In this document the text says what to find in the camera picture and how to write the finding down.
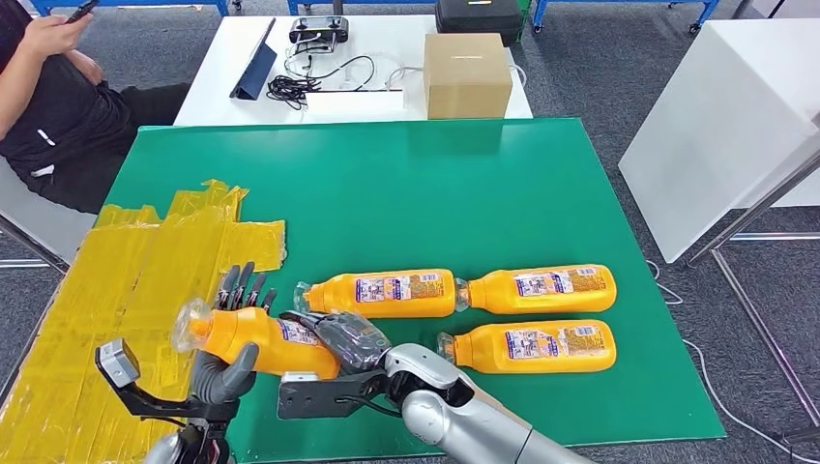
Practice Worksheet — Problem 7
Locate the person's right hand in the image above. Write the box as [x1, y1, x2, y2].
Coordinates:
[22, 11, 96, 58]

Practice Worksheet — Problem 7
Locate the person's left hand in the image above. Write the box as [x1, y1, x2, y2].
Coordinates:
[69, 49, 105, 86]

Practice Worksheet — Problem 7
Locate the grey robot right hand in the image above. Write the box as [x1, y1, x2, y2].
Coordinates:
[279, 310, 392, 376]

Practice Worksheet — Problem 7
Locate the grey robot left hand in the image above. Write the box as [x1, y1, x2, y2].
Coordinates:
[189, 261, 279, 406]

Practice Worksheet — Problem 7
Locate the black smartphone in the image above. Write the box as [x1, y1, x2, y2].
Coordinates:
[64, 0, 101, 25]

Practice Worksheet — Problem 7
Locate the orange plastic bottle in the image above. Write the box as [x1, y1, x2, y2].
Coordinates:
[171, 297, 344, 380]
[436, 319, 618, 375]
[454, 263, 618, 315]
[293, 269, 458, 320]

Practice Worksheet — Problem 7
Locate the person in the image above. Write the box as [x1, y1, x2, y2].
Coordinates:
[0, 0, 193, 216]

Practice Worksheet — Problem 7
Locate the blue metal rack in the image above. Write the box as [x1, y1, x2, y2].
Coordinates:
[28, 0, 245, 44]
[286, 0, 438, 18]
[530, 0, 722, 37]

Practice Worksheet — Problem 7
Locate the yellow tape sheet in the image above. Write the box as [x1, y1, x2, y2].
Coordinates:
[0, 179, 287, 464]

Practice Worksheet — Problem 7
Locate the grey chair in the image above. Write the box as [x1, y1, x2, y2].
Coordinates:
[0, 157, 99, 276]

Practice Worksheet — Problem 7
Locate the dark blue tablet case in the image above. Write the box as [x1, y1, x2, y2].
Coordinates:
[229, 16, 279, 102]

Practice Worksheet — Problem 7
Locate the black remote controller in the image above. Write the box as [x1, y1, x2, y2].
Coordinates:
[288, 15, 351, 55]

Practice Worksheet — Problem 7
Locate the brown cardboard box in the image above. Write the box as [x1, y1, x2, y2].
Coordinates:
[423, 32, 513, 121]

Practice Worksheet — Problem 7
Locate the black hard case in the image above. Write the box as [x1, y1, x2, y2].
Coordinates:
[435, 0, 523, 48]

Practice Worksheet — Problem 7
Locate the white side table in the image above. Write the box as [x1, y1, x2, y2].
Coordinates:
[618, 18, 820, 265]

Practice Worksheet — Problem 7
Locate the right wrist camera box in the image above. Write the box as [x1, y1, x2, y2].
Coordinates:
[277, 371, 392, 421]

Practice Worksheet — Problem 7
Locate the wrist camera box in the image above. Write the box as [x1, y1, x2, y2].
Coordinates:
[277, 371, 392, 421]
[94, 339, 213, 421]

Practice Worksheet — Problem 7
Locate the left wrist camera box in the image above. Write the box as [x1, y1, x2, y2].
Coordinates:
[94, 339, 213, 421]

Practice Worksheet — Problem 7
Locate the black cable bundle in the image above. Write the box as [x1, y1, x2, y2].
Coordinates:
[266, 54, 377, 111]

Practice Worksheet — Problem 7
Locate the white floor cable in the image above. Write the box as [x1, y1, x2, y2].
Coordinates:
[643, 259, 820, 464]

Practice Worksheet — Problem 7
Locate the silver metal frame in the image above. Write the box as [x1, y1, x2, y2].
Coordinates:
[685, 147, 820, 450]

